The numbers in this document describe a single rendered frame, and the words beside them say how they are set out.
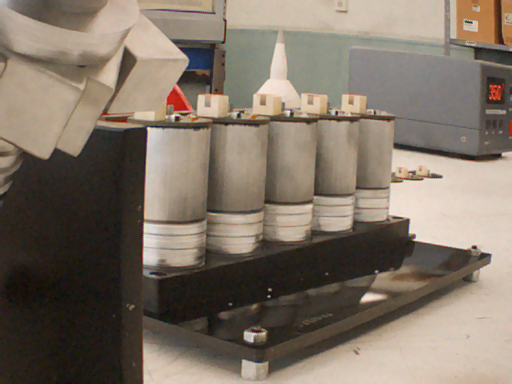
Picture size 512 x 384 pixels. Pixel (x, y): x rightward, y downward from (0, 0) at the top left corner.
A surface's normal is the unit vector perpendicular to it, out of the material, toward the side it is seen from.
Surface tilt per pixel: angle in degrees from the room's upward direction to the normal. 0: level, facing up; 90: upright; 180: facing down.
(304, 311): 0
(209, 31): 90
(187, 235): 90
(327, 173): 90
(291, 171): 90
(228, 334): 0
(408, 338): 0
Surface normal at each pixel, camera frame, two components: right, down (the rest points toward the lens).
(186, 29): 0.76, 0.14
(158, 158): -0.16, 0.14
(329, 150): 0.11, 0.15
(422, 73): -0.61, 0.08
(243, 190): 0.44, 0.16
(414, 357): 0.06, -0.99
